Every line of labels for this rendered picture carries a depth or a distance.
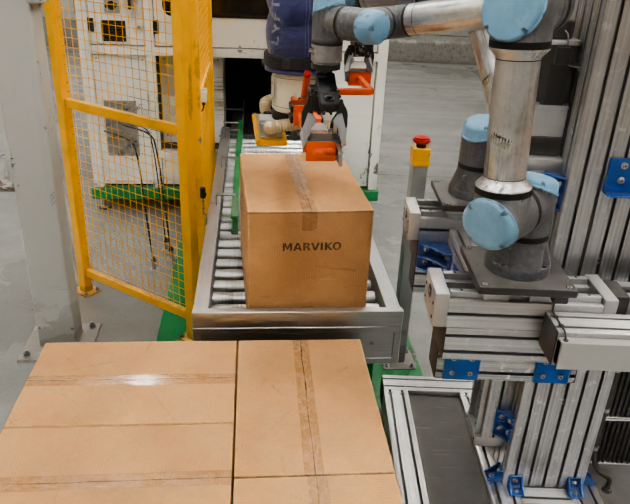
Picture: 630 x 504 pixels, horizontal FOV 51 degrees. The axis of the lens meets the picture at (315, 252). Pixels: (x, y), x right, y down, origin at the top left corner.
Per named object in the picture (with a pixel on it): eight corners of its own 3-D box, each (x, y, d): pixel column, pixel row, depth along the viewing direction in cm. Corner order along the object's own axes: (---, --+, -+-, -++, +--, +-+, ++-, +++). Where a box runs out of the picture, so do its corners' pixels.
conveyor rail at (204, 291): (222, 155, 433) (221, 126, 425) (229, 155, 434) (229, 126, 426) (194, 360, 226) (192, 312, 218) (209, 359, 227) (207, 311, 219)
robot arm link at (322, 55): (345, 47, 156) (310, 46, 155) (343, 67, 158) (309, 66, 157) (340, 42, 163) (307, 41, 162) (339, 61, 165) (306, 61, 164)
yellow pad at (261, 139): (251, 118, 240) (251, 105, 238) (279, 118, 242) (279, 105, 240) (256, 146, 210) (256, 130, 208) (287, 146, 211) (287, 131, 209)
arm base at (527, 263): (538, 254, 165) (546, 217, 160) (558, 282, 151) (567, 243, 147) (477, 251, 164) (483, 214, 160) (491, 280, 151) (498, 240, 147)
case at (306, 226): (240, 246, 275) (239, 153, 258) (335, 244, 281) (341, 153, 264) (247, 323, 222) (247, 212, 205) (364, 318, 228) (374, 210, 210)
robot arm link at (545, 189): (559, 229, 154) (571, 173, 148) (533, 245, 145) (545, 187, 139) (511, 214, 161) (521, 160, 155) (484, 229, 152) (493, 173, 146)
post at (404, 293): (388, 355, 305) (410, 144, 262) (402, 355, 305) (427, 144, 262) (390, 364, 299) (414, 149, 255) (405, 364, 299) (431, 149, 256)
